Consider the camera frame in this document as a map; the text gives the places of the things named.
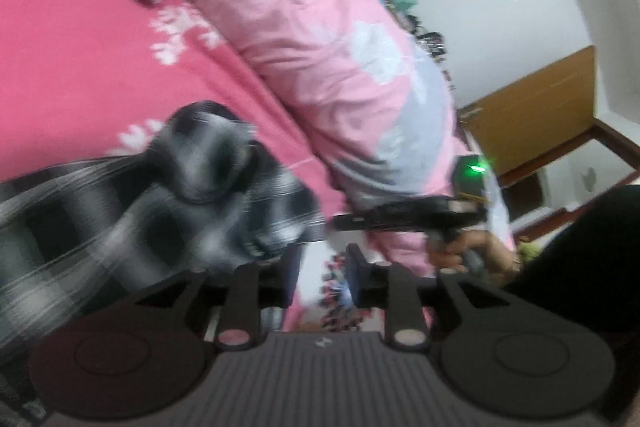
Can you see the wooden door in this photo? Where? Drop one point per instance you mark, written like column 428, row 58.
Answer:
column 540, row 117

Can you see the black white plaid shirt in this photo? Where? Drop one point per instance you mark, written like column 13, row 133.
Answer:
column 100, row 232

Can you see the pile of colourful toys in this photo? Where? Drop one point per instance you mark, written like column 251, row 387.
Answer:
column 415, row 32

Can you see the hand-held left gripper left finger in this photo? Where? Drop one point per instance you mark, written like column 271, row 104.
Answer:
column 291, row 277

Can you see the person's black trouser leg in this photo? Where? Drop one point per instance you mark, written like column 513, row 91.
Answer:
column 575, row 257

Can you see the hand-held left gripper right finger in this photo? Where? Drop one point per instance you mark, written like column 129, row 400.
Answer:
column 356, row 279

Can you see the pink grey quilt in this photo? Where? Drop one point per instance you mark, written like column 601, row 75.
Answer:
column 300, row 32

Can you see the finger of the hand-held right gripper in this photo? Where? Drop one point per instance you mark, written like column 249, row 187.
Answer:
column 390, row 217

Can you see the pink floral blanket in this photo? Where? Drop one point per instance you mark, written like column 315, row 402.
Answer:
column 75, row 57

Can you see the person's right hand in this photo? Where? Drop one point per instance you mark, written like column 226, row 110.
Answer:
column 492, row 252

